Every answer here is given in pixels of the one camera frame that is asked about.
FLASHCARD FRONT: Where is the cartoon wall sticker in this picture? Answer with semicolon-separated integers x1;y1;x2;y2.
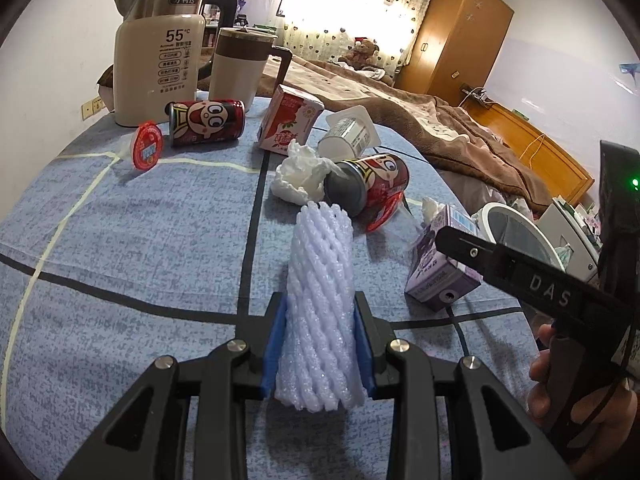
619;61;640;94

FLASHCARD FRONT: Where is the white foam fruit net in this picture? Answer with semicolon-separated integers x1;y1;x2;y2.
272;200;368;413

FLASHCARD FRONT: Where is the heart print curtain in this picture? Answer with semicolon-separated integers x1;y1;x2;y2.
276;0;437;69

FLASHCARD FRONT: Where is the yellow cable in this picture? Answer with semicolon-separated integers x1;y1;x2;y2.
521;132;547;162

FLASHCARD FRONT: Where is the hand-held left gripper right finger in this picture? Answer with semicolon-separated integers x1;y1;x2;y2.
353;292;576;480

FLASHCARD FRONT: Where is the person's right hand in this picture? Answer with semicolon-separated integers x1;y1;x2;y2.
528;323;640;479

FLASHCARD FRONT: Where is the beige mug with lid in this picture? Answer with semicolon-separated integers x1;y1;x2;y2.
207;26;294;114

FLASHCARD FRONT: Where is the bed with brown blanket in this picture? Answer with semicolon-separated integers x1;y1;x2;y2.
97;54;557;211

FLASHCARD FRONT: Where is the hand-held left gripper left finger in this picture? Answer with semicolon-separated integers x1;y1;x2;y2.
57;291;288;480

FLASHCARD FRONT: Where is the pale pink bedsheet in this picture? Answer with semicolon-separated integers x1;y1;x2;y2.
439;169;533;217

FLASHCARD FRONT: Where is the beige electric kettle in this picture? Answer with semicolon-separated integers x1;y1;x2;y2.
114;0;237;128

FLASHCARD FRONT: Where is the power strip on headboard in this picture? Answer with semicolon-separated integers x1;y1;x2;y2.
462;84;494;107

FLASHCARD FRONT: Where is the white nightstand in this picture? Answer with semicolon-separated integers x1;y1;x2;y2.
537;197;602;282

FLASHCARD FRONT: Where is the wall socket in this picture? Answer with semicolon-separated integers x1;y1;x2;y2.
81;96;109;122

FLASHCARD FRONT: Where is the red lid jelly cup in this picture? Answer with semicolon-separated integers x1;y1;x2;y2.
131;121;166;169

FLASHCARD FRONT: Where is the purple drink carton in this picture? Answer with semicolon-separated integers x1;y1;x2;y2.
404;205;484;311

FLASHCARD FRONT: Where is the brown teddy bear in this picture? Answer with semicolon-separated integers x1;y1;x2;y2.
338;37;382;69

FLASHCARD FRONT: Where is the pink milk carton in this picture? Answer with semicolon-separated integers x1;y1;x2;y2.
256;84;325;155

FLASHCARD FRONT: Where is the dented red cartoon drink can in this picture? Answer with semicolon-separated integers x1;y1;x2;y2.
324;153;411;234

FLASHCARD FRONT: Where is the wooden wardrobe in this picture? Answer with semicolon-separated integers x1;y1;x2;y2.
395;0;516;109

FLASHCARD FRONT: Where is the wooden bed headboard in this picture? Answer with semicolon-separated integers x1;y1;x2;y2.
460;94;596;207

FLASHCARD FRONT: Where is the white round waste bin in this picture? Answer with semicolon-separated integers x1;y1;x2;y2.
472;202;567;274

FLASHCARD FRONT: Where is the white yogurt cup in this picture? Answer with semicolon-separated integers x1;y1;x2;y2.
318;106;381;159

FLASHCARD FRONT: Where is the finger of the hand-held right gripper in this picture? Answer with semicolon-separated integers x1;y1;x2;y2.
435;225;629;343

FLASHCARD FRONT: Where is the blue checked tablecloth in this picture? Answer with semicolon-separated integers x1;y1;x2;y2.
0;89;551;480

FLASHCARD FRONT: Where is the small crumpled white tissue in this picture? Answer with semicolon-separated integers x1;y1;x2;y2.
420;197;447;227

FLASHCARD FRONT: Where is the pile of small boxes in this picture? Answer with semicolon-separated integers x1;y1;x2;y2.
552;197;603;251

